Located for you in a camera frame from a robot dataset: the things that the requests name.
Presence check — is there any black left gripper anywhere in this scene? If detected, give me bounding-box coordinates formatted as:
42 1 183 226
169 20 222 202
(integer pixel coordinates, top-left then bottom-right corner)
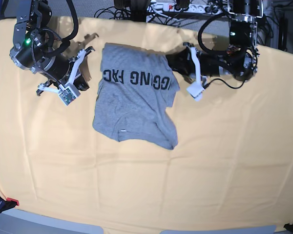
166 47 226 79

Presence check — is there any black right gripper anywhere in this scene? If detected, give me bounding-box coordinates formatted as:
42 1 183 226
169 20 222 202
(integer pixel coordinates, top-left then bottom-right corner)
46 55 89 91

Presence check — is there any grey t-shirt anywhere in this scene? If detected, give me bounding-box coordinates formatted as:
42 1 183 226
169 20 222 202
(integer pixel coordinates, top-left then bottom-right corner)
92 43 180 150

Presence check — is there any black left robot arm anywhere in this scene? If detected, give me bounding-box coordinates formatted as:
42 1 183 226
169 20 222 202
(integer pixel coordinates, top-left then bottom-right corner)
166 0 263 81

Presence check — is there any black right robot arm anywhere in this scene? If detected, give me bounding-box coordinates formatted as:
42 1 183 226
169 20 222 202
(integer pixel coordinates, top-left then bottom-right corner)
10 0 89 96

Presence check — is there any white power strip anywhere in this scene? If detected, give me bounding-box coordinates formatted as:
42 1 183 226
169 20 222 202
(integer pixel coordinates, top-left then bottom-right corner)
147 2 222 18

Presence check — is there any yellow table cloth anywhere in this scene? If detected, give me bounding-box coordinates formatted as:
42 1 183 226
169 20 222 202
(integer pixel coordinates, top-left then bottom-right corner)
0 18 293 234

